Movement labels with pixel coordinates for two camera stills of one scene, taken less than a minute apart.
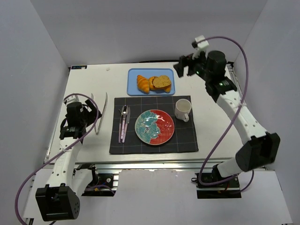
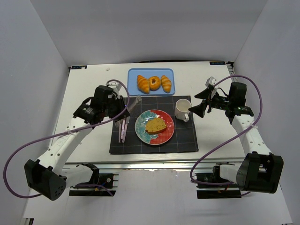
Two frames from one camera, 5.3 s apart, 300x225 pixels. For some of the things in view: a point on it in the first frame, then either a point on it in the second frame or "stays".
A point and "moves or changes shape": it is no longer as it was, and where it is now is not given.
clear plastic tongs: x=96 y=132 moves or changes shape
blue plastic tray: x=132 y=88 stays
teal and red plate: x=154 y=127 stays
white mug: x=183 y=107 stays
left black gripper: x=89 y=112 to x=122 y=108
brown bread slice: x=162 y=82 to x=155 y=125
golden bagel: x=151 y=86 stays
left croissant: x=143 y=84 stays
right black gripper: x=187 y=64 to x=209 y=103
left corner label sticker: x=79 y=67 stays
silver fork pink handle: x=120 y=129 stays
